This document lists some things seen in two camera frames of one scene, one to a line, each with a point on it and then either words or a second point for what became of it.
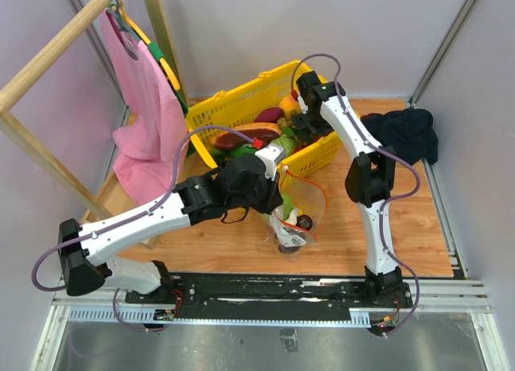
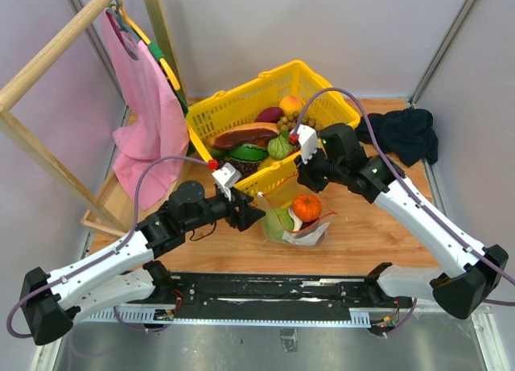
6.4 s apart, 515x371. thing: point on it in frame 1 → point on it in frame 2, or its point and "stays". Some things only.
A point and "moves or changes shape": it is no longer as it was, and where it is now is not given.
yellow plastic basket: x=240 y=104 stays
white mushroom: x=292 y=218 moves or changes shape
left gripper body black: x=263 y=194 → x=220 y=207
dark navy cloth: x=406 y=132 stays
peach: x=289 y=105 stays
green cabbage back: x=287 y=204 → x=278 y=222
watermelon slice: x=243 y=149 stays
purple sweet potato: x=271 y=114 stays
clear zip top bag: x=295 y=224 moves or changes shape
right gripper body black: x=317 y=125 → x=319 y=171
